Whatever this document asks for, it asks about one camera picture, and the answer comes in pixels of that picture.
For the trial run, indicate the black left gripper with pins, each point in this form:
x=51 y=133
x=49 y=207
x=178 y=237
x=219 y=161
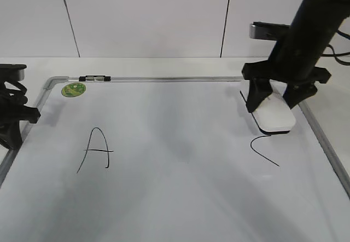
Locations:
x=13 y=110

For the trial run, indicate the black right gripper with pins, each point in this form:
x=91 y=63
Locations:
x=290 y=62

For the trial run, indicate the white board eraser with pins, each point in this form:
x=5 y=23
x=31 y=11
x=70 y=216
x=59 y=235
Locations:
x=274 y=116

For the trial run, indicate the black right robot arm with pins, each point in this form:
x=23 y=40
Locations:
x=316 y=22

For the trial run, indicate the round green magnet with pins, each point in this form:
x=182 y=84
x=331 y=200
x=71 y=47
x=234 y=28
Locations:
x=73 y=90

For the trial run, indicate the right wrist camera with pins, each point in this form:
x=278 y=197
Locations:
x=267 y=31

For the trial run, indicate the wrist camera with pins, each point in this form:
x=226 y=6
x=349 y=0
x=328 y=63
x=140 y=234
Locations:
x=267 y=31
x=14 y=72

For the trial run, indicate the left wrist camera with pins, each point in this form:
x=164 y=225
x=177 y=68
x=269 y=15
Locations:
x=14 y=72

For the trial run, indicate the white board with aluminium frame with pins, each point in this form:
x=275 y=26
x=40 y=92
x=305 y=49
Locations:
x=167 y=160

